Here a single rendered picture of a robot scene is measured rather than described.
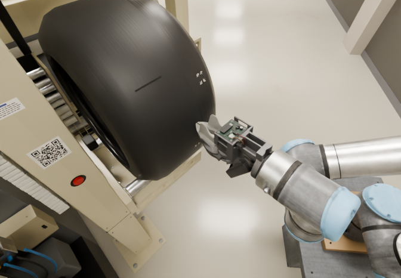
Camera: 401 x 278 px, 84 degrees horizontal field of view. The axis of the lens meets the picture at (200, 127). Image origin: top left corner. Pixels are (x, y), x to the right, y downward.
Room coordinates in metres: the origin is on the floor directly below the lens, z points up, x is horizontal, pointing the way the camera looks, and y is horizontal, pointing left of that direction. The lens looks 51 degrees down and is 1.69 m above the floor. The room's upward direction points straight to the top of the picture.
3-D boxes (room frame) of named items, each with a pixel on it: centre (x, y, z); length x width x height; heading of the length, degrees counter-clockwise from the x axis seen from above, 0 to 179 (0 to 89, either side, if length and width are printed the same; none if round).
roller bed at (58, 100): (0.65, 0.68, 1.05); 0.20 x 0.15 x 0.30; 135
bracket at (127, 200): (0.41, 0.38, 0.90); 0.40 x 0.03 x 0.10; 45
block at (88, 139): (0.50, 0.44, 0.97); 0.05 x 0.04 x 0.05; 45
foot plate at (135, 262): (0.34, 0.42, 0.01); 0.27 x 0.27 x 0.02; 45
